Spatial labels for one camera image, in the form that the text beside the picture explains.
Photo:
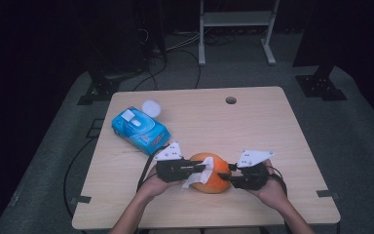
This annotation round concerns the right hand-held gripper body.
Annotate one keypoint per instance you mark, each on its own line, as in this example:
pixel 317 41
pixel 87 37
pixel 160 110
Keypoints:
pixel 251 178

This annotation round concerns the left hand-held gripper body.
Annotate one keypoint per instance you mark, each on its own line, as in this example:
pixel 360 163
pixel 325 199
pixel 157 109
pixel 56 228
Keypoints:
pixel 172 170

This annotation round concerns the blue wet wipes packet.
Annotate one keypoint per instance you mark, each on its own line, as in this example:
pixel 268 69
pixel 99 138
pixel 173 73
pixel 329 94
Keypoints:
pixel 142 130

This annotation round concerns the black stand base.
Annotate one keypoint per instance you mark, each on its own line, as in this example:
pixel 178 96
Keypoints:
pixel 319 86
pixel 102 87

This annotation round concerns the white metal stand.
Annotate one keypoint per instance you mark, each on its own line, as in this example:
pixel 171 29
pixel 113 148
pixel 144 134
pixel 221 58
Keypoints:
pixel 237 18

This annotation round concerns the orange mango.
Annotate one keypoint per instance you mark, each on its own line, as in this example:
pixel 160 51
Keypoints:
pixel 216 182

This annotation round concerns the person's left hand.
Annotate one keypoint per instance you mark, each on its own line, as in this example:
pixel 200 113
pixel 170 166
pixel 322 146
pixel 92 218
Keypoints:
pixel 156 187

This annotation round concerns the white wet wipe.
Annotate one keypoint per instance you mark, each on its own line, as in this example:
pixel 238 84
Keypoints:
pixel 204 175

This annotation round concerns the white round lid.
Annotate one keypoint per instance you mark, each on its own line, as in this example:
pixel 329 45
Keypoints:
pixel 151 107

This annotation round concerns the black tape strip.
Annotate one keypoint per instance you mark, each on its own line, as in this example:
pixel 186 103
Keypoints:
pixel 328 194
pixel 82 199

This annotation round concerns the person's right hand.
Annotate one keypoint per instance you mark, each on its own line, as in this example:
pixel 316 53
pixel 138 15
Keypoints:
pixel 271 191

